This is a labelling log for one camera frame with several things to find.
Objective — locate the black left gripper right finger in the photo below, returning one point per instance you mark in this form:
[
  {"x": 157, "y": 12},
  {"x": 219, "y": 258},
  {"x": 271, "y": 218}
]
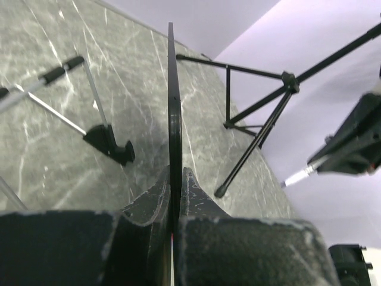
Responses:
[{"x": 217, "y": 249}]

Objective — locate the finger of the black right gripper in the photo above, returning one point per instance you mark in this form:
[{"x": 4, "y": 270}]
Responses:
[{"x": 355, "y": 147}]

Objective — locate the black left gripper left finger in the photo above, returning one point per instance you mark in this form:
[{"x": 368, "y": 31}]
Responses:
[{"x": 131, "y": 246}]

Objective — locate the small black-framed whiteboard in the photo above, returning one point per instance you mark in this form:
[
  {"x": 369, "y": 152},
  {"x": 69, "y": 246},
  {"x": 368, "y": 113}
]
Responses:
[{"x": 101, "y": 137}]

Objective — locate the white whiteboard marker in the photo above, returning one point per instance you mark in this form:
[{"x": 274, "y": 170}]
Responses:
[{"x": 298, "y": 176}]

